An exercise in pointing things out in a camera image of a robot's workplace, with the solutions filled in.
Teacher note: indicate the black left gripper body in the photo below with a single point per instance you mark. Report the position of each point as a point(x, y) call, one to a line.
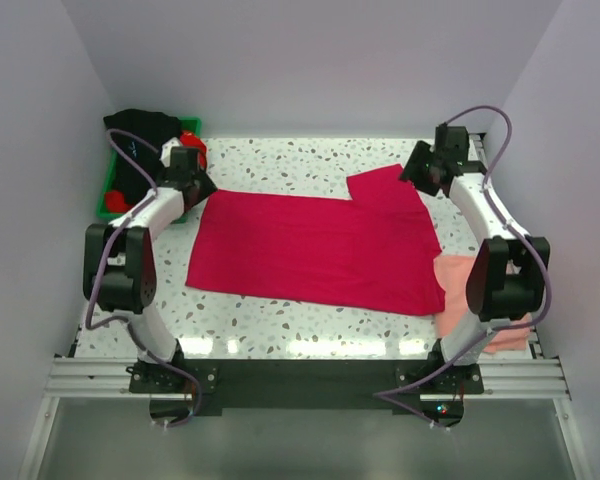
point(204, 184)

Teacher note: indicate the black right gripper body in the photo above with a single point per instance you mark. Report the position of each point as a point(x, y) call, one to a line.
point(419, 169)

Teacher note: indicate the magenta t shirt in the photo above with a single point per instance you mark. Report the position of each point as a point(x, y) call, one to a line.
point(375, 250)

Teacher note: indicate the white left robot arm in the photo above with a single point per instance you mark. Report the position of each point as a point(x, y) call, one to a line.
point(119, 268)

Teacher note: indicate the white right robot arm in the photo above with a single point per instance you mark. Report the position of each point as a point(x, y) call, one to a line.
point(509, 277)

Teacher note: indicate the green plastic bin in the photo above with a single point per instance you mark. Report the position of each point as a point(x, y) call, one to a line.
point(112, 197)

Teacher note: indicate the black t shirt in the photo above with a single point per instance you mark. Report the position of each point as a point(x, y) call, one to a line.
point(156, 128)

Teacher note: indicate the red t shirt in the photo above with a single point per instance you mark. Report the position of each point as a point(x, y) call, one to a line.
point(187, 139)

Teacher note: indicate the folded peach t shirt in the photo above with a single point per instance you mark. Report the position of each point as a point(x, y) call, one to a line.
point(452, 273)

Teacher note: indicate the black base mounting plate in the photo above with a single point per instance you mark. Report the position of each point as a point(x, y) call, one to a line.
point(209, 387)

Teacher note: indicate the aluminium table frame rail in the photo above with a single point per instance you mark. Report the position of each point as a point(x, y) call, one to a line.
point(539, 378)

